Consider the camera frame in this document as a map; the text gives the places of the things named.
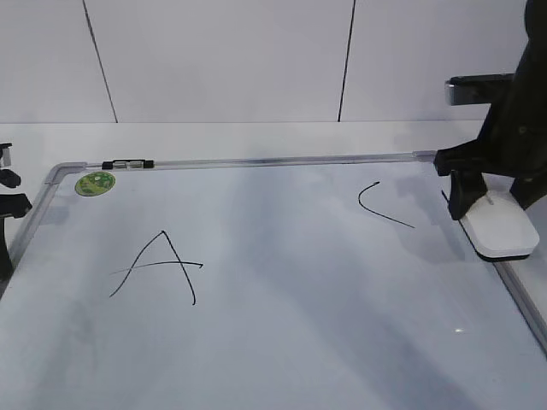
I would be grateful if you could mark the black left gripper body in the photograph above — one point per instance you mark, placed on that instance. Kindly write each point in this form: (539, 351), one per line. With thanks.
(12, 206)

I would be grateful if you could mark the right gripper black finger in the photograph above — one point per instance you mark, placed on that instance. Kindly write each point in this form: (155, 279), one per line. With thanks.
(466, 188)
(528, 191)

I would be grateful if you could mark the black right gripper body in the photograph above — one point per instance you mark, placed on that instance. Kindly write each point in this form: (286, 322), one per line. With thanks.
(512, 139)

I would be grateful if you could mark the white whiteboard eraser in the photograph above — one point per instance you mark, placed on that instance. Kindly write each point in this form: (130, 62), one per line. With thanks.
(499, 229)

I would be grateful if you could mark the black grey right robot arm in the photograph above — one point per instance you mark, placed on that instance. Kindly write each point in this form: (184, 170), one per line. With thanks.
(536, 34)

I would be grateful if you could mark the green round magnet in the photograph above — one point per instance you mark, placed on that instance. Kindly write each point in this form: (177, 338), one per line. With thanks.
(95, 184)

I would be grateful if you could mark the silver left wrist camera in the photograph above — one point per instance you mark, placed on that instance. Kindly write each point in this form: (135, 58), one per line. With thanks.
(5, 160)

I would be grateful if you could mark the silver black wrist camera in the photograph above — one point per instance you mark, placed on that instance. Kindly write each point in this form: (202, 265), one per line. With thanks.
(477, 89)

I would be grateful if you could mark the white whiteboard with grey frame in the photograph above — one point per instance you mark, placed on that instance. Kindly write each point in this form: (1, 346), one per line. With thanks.
(272, 285)

